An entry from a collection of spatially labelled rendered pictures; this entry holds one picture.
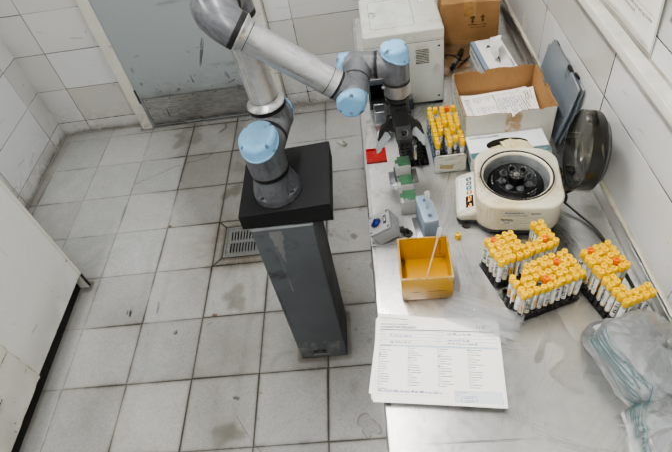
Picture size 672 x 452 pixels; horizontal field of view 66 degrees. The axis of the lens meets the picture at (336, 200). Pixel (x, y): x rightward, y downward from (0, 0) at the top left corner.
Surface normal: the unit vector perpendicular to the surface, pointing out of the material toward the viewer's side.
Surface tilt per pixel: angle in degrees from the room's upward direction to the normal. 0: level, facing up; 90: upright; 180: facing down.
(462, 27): 90
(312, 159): 4
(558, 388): 0
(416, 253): 90
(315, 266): 90
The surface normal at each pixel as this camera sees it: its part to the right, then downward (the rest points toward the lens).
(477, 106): -0.17, -0.67
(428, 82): 0.02, 0.73
